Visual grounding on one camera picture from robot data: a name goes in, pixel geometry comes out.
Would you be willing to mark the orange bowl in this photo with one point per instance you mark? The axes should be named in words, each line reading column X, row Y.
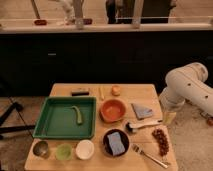
column 112, row 110

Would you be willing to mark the grey metal cup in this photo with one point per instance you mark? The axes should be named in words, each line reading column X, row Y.
column 41, row 149

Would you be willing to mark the yellow stick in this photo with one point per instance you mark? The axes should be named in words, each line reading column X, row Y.
column 101, row 93

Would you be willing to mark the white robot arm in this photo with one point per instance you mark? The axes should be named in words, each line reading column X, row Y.
column 187, row 83

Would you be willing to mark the white post right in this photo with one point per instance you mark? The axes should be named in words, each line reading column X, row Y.
column 136, row 19

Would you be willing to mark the silver fork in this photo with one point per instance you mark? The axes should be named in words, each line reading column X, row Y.
column 140, row 151

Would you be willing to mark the green curved vegetable toy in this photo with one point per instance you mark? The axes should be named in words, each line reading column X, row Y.
column 78, row 115

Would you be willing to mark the blue folded cloth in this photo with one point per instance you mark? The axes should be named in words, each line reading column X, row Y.
column 141, row 112

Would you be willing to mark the white cup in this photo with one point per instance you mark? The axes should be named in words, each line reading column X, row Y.
column 85, row 149

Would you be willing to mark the white post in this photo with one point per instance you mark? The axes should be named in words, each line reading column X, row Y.
column 78, row 14
column 136, row 19

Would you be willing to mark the small orange fruit toy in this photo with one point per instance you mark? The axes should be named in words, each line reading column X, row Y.
column 115, row 90

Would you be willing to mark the white post left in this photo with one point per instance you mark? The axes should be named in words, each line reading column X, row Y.
column 78, row 14

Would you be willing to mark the green plastic tray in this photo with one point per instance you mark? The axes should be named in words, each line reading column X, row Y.
column 58, row 121

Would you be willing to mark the black bowl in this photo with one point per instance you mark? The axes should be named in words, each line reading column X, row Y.
column 124, row 138

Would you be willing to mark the red dish on shelf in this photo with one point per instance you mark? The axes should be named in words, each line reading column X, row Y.
column 40, row 22

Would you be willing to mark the person in background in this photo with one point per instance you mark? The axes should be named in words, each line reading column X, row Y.
column 145, row 11

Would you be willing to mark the green plastic cup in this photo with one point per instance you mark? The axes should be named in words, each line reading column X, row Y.
column 63, row 152

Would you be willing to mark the red grape bunch toy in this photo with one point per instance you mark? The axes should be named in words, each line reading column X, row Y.
column 162, row 141

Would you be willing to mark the black tripod legs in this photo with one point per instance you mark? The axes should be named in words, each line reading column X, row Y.
column 15, row 116

